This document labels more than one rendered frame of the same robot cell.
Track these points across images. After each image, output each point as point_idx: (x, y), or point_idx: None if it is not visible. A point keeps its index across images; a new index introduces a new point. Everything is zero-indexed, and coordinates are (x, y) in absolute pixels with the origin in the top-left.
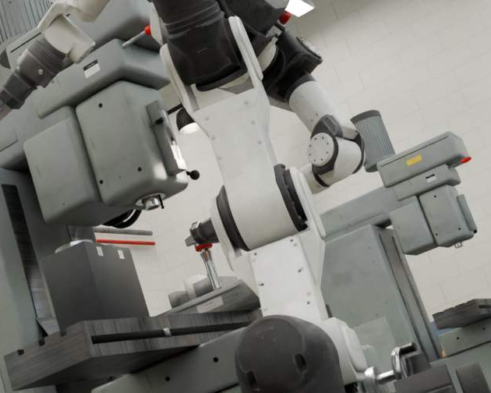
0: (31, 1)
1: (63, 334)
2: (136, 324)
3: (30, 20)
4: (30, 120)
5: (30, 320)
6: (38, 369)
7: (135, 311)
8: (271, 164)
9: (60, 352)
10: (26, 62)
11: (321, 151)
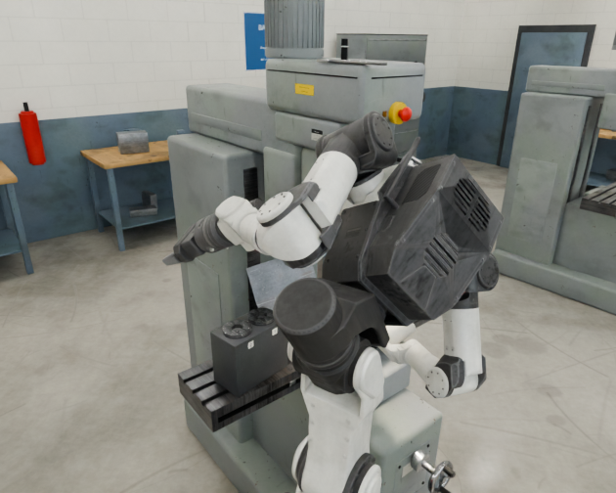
0: (299, 14)
1: (204, 402)
2: (265, 389)
3: (293, 37)
4: (271, 134)
5: (241, 270)
6: (191, 402)
7: (272, 370)
8: (345, 477)
9: (200, 410)
10: (200, 239)
11: (436, 386)
